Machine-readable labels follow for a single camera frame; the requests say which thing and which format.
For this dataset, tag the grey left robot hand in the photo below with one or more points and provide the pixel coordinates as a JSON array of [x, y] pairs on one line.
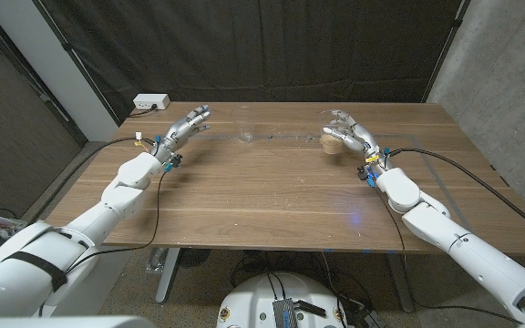
[[180, 132]]

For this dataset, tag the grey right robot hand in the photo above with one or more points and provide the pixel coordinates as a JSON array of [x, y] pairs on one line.
[[358, 136]]

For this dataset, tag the clear plastic cup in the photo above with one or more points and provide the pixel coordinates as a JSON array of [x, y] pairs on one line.
[[245, 134], [331, 148]]

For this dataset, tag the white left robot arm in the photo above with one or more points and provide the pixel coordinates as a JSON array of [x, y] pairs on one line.
[[121, 191]]

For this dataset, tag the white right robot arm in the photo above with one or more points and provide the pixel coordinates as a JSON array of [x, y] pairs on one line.
[[472, 255]]

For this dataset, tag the white power strip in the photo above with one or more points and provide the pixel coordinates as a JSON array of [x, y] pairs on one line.
[[151, 101]]

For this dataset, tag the black backdrop curtain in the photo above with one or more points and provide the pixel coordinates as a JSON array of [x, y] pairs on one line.
[[198, 45]]

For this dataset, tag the black round floor fan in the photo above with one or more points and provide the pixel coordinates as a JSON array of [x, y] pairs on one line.
[[194, 257]]

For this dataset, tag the black backdrop stand pole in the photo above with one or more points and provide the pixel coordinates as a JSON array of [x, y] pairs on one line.
[[457, 22], [67, 46]]

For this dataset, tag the grey table leg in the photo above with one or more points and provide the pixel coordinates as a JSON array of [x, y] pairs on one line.
[[167, 278], [400, 282]]

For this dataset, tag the black flat adapter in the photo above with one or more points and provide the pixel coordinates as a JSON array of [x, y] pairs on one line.
[[310, 308]]

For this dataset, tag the white robot torso base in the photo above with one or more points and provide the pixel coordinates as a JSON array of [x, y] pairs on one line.
[[262, 300]]

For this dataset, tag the grey electronics box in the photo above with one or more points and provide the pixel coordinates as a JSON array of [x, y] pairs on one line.
[[285, 314]]

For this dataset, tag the white robot chest shell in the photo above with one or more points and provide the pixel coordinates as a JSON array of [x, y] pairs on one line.
[[62, 322]]

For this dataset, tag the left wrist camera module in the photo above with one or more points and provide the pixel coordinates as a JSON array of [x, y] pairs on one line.
[[173, 162]]

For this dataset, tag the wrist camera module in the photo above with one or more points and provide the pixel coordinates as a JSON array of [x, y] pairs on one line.
[[367, 175], [173, 162]]

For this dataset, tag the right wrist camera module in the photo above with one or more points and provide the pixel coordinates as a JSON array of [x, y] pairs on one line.
[[367, 175]]

